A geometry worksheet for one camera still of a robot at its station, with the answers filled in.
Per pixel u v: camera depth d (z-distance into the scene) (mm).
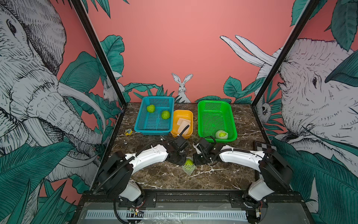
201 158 747
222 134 929
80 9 700
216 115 1140
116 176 424
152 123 1074
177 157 638
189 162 802
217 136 919
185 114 1084
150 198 734
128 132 1010
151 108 1106
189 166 798
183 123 1010
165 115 1049
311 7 688
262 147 927
